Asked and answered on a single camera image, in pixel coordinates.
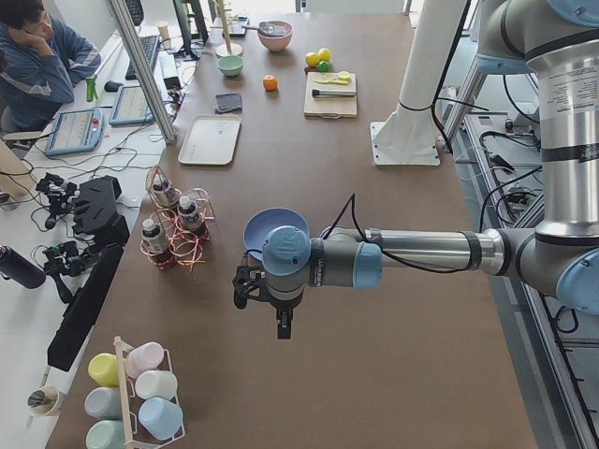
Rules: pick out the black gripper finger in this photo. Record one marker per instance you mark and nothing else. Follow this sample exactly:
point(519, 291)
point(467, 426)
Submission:
point(284, 325)
point(240, 300)

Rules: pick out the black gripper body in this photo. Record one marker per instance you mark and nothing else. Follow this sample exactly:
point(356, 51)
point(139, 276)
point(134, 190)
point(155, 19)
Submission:
point(282, 305)

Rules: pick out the blue plate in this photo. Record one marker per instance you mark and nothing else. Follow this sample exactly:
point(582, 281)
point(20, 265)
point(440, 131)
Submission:
point(259, 226)

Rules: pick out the orange fruit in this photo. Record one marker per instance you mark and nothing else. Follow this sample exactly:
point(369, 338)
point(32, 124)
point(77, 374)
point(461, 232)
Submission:
point(270, 83)

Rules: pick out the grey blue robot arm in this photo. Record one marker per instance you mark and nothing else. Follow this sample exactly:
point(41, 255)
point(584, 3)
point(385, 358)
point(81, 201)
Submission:
point(558, 42)

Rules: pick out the tea bottle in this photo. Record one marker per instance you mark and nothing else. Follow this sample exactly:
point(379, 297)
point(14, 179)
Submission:
point(155, 244)
point(165, 194)
point(190, 217)

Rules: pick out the pink cup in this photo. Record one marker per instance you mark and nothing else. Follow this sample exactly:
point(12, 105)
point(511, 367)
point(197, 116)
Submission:
point(145, 357)

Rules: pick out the white cup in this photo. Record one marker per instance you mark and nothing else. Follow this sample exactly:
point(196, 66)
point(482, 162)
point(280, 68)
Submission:
point(156, 383)

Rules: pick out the blue cup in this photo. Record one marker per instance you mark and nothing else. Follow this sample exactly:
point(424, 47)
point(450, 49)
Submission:
point(161, 417)

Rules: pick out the cream rabbit tray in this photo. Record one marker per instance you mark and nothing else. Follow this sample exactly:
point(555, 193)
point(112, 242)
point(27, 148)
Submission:
point(210, 140)

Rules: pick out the wooden cup rack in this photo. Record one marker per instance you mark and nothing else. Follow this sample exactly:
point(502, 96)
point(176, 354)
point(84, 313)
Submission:
point(135, 435)

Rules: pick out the yellow cup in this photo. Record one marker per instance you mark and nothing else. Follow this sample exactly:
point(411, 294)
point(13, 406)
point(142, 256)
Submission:
point(103, 369)

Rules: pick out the grey cup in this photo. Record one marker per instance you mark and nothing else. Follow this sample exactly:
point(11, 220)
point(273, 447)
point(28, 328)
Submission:
point(104, 403)

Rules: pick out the grey folded cloth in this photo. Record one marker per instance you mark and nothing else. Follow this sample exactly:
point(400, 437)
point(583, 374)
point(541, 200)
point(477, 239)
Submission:
point(229, 102)

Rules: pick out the mint green cup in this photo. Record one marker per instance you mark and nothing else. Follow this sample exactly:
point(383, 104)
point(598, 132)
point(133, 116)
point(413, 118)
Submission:
point(106, 434)

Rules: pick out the wooden cutting board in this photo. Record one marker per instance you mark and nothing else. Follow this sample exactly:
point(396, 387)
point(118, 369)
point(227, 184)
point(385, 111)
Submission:
point(330, 107)

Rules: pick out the steel muddler black tip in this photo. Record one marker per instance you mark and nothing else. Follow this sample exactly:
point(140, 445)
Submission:
point(316, 93)

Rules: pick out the blue teach pendant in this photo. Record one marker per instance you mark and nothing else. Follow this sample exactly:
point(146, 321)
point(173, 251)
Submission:
point(75, 131)
point(130, 108)

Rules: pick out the yellow plastic knife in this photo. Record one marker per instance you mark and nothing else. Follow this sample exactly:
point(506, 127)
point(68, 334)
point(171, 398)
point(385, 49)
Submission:
point(341, 82)

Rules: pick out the green bowl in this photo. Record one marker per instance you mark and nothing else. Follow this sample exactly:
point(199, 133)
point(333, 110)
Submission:
point(230, 65)

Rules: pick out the lemon half slice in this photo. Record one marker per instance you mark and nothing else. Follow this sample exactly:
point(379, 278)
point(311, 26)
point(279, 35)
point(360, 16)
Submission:
point(343, 75)
point(330, 78)

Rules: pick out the green lime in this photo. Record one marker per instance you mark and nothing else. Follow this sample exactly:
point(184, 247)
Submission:
point(322, 66)

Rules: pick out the black water bottle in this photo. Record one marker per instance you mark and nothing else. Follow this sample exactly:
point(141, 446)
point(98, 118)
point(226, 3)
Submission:
point(18, 269)

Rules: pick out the yellow lemon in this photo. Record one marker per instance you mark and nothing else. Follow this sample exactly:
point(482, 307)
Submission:
point(324, 54)
point(312, 59)

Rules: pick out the wooden stand with round base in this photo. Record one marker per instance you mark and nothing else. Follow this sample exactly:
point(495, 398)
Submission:
point(228, 48)

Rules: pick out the black computer mouse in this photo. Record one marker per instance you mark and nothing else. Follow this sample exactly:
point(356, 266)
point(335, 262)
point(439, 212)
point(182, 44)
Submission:
point(112, 86)

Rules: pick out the pink bowl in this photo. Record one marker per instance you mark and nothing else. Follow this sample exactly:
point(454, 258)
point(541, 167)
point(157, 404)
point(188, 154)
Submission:
point(275, 35)

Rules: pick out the copper wire bottle rack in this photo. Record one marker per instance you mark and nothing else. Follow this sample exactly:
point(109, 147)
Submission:
point(185, 245)

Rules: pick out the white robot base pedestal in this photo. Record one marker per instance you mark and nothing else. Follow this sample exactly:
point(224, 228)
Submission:
point(409, 135)

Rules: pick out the aluminium frame post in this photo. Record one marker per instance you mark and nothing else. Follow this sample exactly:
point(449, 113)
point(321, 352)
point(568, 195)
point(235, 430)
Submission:
point(128, 33)

